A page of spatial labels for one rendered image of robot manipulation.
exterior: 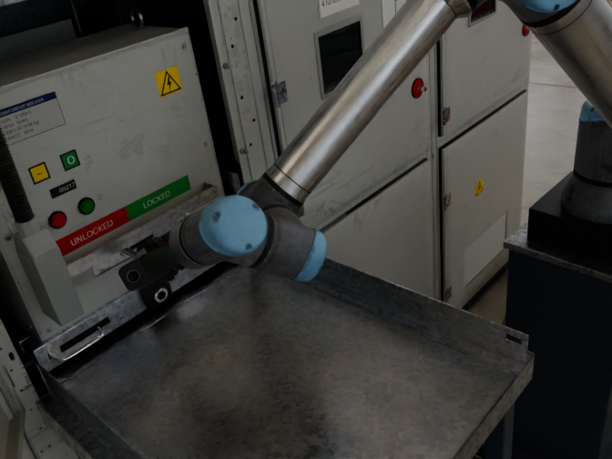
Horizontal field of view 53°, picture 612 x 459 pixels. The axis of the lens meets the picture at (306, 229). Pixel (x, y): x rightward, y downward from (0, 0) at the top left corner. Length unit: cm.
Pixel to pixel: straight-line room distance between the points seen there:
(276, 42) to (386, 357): 71
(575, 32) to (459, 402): 62
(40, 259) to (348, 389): 56
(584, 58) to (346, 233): 84
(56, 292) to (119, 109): 36
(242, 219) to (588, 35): 61
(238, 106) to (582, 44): 68
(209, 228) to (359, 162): 85
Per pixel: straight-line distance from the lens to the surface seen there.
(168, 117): 129
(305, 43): 145
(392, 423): 105
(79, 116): 119
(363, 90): 106
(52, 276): 111
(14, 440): 124
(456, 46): 201
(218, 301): 136
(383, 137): 174
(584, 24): 108
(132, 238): 125
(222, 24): 131
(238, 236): 89
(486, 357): 115
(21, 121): 115
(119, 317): 134
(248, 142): 138
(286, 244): 94
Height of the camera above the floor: 163
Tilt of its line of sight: 30 degrees down
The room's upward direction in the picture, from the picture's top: 8 degrees counter-clockwise
